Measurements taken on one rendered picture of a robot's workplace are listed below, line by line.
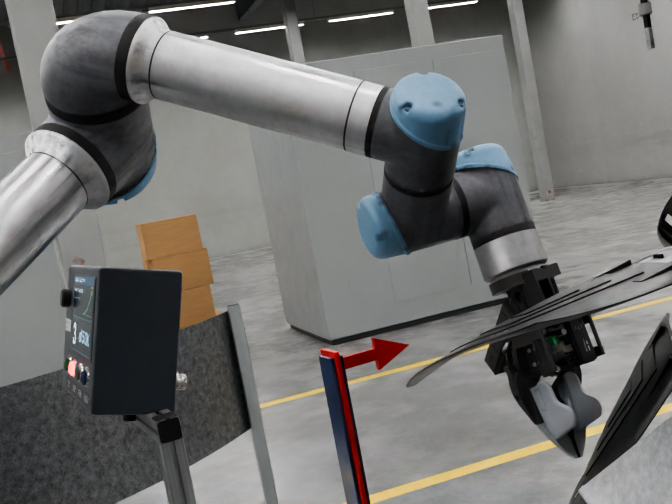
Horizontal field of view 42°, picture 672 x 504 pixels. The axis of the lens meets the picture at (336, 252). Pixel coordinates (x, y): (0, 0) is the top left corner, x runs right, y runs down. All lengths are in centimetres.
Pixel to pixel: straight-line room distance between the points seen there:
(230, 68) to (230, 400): 203
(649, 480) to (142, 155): 67
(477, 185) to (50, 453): 169
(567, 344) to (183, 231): 792
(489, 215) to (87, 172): 46
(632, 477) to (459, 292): 660
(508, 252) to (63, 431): 168
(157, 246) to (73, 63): 780
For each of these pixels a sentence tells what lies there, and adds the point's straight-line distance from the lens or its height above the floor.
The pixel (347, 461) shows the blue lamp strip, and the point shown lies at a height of 111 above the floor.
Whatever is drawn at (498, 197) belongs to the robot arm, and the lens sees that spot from 99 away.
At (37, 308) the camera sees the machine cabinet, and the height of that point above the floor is 79.
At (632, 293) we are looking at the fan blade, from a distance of 69.
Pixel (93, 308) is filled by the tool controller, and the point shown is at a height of 120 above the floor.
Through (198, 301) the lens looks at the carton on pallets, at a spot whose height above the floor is 36.
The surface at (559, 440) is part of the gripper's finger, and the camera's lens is 101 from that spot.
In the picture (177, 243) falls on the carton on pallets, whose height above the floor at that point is 97.
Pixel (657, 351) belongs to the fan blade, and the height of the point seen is 108.
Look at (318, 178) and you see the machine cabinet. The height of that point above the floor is 134.
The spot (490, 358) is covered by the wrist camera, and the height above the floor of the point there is 106.
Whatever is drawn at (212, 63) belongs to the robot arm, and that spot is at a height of 145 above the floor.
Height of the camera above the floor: 131
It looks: 5 degrees down
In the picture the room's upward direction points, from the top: 11 degrees counter-clockwise
